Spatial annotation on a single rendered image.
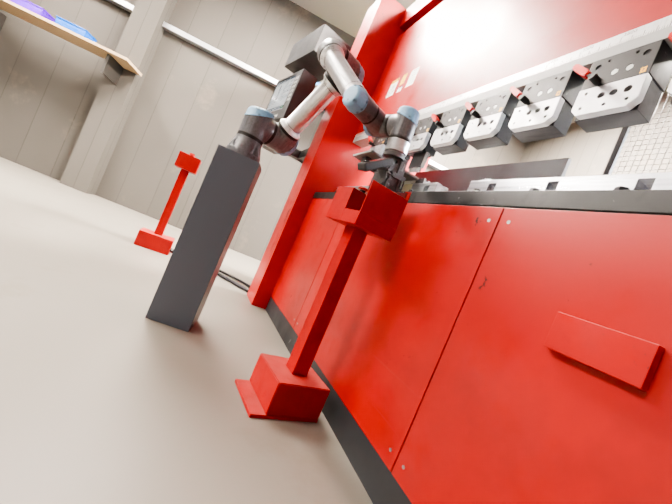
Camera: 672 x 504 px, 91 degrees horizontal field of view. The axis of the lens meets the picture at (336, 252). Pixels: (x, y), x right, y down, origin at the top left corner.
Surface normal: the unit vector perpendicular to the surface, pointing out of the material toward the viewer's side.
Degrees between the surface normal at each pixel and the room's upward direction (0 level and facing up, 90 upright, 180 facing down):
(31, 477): 0
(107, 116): 90
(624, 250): 90
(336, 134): 90
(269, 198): 90
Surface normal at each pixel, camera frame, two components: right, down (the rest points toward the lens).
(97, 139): 0.18, 0.08
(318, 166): 0.37, 0.16
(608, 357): -0.84, -0.36
